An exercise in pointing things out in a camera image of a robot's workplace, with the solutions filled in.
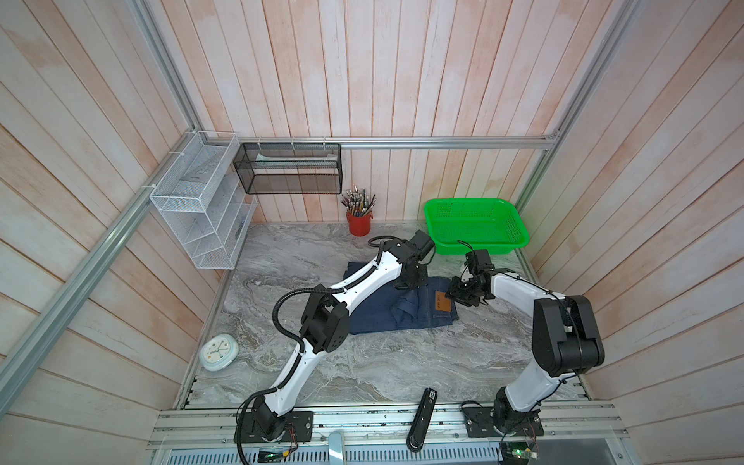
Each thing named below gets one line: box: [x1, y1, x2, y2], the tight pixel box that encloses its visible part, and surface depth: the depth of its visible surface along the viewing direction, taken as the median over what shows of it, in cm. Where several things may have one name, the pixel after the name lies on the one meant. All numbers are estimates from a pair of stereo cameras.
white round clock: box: [198, 333, 240, 372], surface depth 85 cm
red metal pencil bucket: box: [345, 211, 374, 238], surface depth 120 cm
